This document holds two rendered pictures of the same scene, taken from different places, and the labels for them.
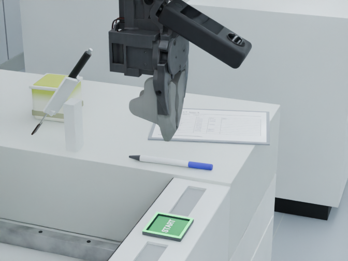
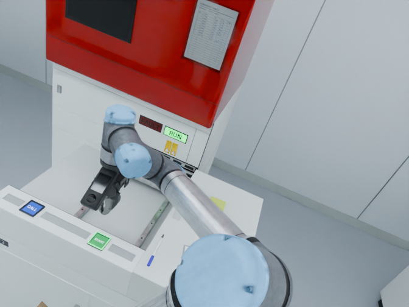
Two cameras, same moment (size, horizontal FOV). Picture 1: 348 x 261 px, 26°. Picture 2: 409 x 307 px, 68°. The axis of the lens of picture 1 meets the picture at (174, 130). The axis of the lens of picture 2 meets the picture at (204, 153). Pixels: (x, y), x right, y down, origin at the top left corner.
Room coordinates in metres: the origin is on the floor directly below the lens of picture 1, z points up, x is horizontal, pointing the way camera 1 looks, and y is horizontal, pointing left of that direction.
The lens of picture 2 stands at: (0.99, -0.66, 1.84)
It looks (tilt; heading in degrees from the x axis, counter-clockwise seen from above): 33 degrees down; 77
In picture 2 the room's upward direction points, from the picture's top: 20 degrees clockwise
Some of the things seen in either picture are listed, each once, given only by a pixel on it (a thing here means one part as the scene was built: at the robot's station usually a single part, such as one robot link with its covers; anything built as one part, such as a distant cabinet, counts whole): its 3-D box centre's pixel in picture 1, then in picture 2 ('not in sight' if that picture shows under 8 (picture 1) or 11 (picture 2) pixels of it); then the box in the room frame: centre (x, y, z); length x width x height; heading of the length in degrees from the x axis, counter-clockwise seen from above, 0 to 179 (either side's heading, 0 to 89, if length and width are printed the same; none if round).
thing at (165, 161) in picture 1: (170, 161); (156, 248); (1.09, 0.01, 0.97); 0.14 x 0.01 x 0.01; 74
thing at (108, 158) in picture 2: not in sight; (114, 151); (0.90, 0.02, 1.33); 0.08 x 0.08 x 0.05
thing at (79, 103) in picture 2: not in sight; (125, 126); (0.86, 0.65, 1.02); 0.81 x 0.03 x 0.40; 160
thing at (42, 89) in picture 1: (57, 97); (214, 209); (1.30, 0.22, 1.00); 0.07 x 0.07 x 0.07; 74
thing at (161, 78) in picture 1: (164, 80); not in sight; (0.88, 0.01, 1.19); 0.05 x 0.02 x 0.09; 160
